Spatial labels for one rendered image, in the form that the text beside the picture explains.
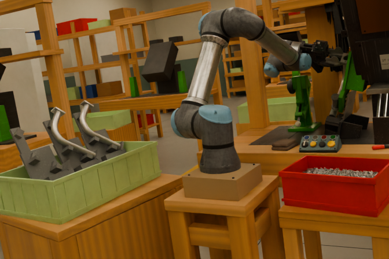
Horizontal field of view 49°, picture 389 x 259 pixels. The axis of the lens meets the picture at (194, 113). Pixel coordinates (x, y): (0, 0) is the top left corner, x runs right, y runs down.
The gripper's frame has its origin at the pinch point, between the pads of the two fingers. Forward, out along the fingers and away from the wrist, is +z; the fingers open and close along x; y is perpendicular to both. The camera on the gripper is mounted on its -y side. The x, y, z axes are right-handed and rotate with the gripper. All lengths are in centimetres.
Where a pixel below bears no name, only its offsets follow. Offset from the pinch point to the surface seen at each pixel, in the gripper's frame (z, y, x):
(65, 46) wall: -737, -467, 270
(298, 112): -17.9, -23.3, -18.0
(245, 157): -26, -5, -56
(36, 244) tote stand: -81, 18, -126
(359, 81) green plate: 9.3, 3.8, -12.6
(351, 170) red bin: 19, 16, -58
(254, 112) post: -49, -46, -12
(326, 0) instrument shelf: -16.2, 8.5, 26.8
